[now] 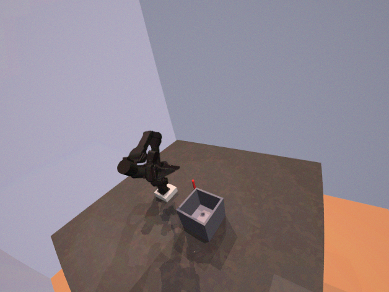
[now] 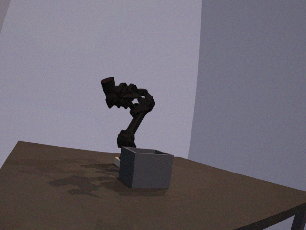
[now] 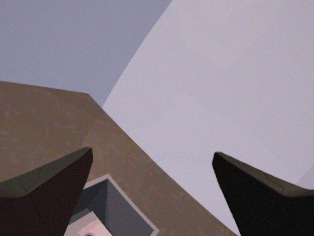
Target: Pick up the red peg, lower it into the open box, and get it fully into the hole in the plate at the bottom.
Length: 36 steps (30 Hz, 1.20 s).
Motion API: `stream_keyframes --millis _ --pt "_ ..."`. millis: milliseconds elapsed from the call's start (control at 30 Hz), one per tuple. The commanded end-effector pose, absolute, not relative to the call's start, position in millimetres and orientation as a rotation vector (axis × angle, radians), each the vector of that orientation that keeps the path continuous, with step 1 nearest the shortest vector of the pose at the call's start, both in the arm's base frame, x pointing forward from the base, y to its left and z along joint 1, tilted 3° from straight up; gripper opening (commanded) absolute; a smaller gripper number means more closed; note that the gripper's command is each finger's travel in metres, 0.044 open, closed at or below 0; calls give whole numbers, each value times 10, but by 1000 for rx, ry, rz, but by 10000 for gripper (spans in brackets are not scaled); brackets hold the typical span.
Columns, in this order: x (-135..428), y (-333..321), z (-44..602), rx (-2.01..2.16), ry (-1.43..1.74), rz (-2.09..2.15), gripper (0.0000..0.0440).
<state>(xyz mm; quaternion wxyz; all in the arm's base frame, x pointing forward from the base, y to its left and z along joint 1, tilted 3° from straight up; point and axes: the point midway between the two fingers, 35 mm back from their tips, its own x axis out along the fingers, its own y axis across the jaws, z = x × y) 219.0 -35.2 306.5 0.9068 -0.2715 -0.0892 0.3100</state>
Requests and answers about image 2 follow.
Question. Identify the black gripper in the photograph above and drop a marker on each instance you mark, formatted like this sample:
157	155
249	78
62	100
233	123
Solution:
123	96

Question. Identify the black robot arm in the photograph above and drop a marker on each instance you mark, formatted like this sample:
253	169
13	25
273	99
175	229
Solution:
126	137

